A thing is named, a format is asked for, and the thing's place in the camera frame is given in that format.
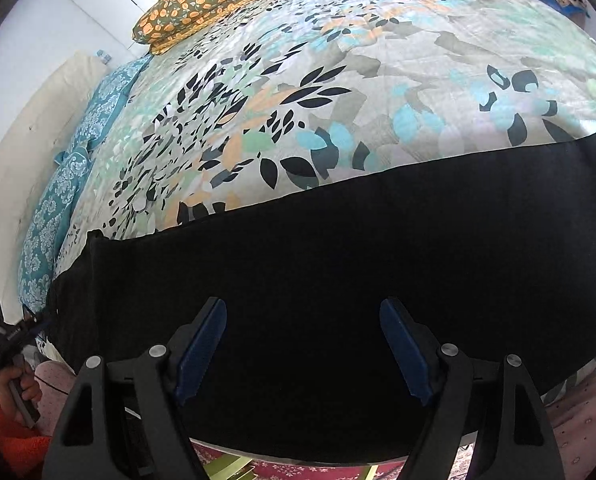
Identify floral leaf bedspread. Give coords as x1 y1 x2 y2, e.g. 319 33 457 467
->
52 0 596 284

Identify green plastic object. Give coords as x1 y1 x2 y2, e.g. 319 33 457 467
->
203 454 379 479

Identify teal floral pillow far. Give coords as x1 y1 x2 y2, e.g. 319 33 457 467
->
54 54 153 165

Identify cream padded headboard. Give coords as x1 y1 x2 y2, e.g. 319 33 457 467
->
0 52 109 323

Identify teal floral pillow near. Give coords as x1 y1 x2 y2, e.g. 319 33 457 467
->
17 146 91 313

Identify left hand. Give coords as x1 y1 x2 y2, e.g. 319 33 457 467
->
0 362 42 426

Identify teal floral pillow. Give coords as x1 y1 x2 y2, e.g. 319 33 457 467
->
54 54 153 165
17 146 91 313

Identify black pants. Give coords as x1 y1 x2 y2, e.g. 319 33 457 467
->
48 133 596 463

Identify red patterned rug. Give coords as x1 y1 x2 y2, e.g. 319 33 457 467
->
189 439 479 480

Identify orange fuzzy left sleeve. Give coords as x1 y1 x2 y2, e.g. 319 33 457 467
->
0 405 52 479

